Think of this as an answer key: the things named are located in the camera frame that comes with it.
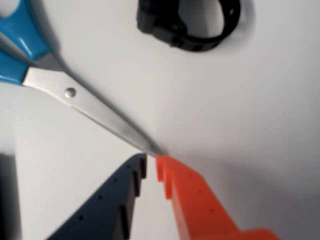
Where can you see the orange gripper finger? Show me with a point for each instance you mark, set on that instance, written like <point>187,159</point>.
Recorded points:
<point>200,212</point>

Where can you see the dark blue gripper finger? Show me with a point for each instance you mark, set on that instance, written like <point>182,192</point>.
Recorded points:
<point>100,220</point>

